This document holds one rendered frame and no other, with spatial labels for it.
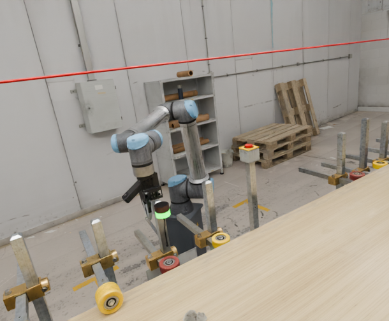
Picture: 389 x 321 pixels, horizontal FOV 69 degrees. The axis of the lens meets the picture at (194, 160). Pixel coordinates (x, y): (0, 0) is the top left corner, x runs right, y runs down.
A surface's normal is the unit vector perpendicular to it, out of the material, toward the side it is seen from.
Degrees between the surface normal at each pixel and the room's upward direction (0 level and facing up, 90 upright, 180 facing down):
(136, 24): 90
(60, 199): 90
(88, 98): 90
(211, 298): 0
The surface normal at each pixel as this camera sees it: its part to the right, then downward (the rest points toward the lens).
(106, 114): 0.60, 0.17
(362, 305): -0.13, -0.94
